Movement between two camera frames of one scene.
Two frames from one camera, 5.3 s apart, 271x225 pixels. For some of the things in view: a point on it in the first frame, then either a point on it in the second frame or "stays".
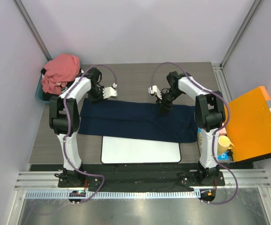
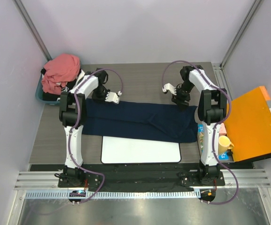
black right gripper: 162,104 to 179,100
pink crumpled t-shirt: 60,71 stays
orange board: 252,126 stays
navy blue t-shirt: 133,118 stays
